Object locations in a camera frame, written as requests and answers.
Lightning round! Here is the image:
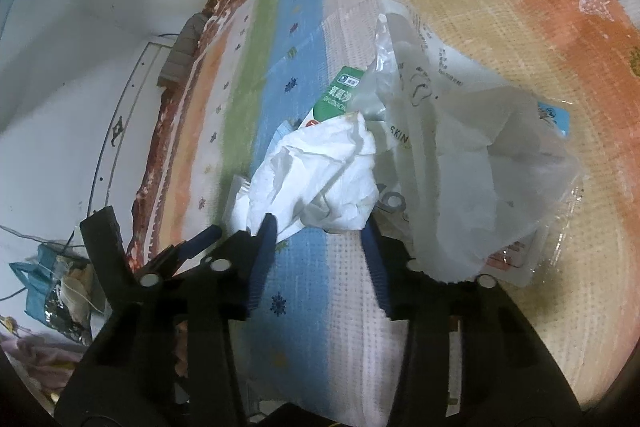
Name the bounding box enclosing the brown floral bed sheet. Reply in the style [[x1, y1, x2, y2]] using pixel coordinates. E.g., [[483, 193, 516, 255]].
[[125, 0, 247, 271]]

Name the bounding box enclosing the white tissue paper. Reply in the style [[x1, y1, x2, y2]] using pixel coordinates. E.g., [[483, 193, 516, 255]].
[[250, 113, 378, 242]]

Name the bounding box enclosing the flat printed plastic package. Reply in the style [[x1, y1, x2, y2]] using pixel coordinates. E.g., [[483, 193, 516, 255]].
[[369, 41, 586, 289]]

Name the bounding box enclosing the green white medicine box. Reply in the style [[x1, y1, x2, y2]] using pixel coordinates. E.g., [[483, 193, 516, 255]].
[[298, 66, 364, 129]]

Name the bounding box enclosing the small white tissue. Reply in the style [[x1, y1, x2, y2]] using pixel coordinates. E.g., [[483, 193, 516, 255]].
[[224, 176, 257, 235]]

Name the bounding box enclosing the striped colourful bed mat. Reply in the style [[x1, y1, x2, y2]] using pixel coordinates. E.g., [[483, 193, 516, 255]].
[[145, 0, 639, 426]]

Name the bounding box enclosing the blue bag on floor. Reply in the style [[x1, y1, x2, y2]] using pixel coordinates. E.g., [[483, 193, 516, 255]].
[[9, 244, 102, 346]]

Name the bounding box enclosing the clear plastic bag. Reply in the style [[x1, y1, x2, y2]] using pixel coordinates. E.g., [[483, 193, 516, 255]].
[[349, 0, 586, 283]]

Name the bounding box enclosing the grey folded cloth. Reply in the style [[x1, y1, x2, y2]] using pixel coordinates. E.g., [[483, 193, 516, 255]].
[[157, 13, 207, 89]]

